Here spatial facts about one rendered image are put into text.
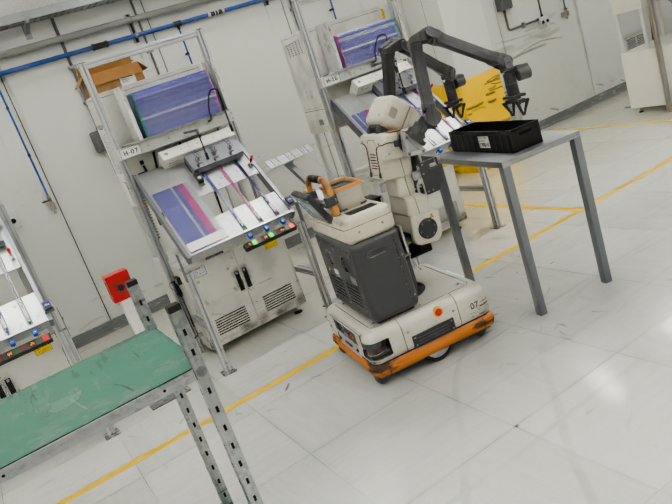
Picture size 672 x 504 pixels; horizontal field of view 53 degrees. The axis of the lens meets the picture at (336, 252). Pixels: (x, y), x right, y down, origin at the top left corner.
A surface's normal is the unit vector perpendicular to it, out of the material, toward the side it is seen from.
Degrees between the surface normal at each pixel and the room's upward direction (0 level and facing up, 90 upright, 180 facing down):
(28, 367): 90
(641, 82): 90
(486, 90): 90
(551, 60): 90
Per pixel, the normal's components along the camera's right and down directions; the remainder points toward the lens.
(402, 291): 0.34, 0.16
